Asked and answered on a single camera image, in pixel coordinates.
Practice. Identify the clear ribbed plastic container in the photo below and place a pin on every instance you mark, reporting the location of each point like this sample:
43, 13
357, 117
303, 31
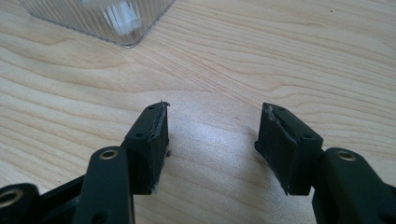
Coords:
62, 15

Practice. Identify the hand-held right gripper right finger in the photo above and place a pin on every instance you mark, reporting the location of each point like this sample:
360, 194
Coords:
285, 155

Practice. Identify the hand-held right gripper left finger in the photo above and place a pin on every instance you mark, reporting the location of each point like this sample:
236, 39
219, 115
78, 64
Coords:
146, 161

